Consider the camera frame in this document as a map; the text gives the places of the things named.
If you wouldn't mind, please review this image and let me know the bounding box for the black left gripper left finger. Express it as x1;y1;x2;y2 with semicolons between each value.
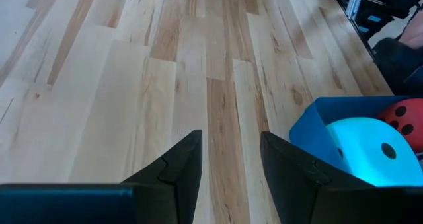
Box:
0;129;203;224

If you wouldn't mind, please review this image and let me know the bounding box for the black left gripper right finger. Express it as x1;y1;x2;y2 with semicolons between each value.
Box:
260;131;423;224

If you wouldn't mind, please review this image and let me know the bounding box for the blue plastic bin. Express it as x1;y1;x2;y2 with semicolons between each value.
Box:
289;94;423;188

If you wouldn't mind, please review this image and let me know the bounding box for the large turquoise foam die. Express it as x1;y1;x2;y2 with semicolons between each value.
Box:
325;117;423;188

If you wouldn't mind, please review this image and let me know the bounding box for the large red foam die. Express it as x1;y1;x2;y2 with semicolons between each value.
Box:
376;98;423;154

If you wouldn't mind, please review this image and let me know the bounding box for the person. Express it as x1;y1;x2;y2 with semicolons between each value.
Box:
398;9;423;50

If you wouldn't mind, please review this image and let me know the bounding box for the silver aluminium bracket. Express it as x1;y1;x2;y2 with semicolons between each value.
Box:
345;0;365;20

